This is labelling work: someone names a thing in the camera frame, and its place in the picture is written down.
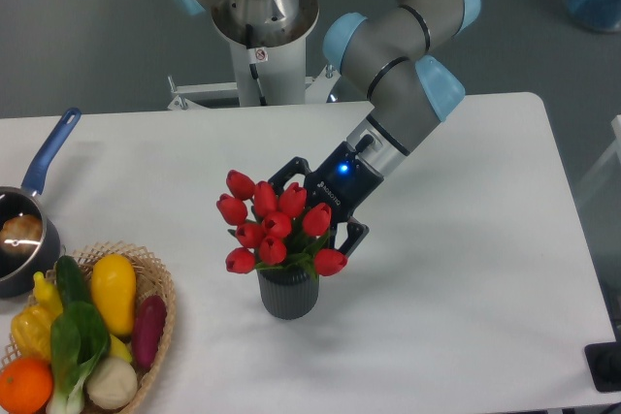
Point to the green cucumber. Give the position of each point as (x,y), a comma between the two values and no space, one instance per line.
(70,282)

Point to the black device at edge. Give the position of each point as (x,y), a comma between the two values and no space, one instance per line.
(604,364)

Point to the green bok choy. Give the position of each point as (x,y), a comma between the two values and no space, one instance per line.
(79,339)

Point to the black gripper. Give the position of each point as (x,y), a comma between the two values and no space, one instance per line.
(343,182)

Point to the orange fruit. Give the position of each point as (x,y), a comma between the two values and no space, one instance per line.
(26,385)

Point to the blue handled saucepan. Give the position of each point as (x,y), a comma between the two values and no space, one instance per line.
(17,271)

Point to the purple eggplant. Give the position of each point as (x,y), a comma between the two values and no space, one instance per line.
(148,329)

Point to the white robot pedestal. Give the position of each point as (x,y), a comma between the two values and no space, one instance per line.
(268,46)

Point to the yellow squash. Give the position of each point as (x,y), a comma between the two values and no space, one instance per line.
(113,291)

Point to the beige garlic bulb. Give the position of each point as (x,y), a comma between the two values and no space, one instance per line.
(113,384)

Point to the small yellow pepper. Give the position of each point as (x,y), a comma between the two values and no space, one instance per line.
(47,295)

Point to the yellow banana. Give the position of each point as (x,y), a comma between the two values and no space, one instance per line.
(119,349)

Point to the bread roll in pan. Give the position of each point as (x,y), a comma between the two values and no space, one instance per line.
(21,235)

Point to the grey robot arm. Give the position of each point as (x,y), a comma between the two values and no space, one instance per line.
(389,60)

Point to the red tulip bouquet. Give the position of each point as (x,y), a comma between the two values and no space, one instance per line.
(277,231)

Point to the grey ribbed vase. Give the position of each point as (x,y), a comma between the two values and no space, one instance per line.
(288,294)

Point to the yellow bell pepper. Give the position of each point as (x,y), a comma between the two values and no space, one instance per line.
(31,332)

